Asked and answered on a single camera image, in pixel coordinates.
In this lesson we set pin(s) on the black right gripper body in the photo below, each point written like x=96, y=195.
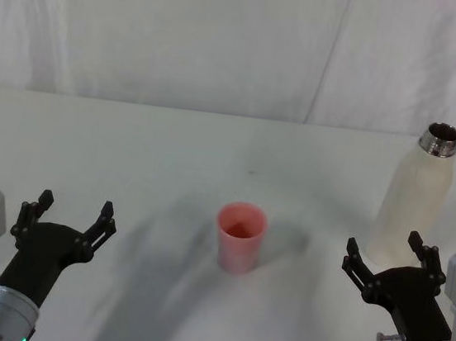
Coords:
x=411, y=301

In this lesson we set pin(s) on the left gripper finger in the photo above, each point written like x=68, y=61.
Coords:
x=97, y=233
x=27, y=218

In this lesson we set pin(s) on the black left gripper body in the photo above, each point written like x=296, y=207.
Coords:
x=40, y=255

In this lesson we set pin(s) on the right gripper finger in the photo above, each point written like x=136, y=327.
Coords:
x=431, y=262
x=359, y=272

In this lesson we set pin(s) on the cream vacuum bottle steel neck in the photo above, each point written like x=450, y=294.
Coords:
x=413, y=201

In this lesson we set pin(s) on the white table cloth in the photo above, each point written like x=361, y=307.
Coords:
x=150, y=161

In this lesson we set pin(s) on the pink plastic cup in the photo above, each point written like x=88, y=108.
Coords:
x=239, y=247

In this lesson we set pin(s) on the white curtain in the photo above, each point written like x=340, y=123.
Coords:
x=186, y=36

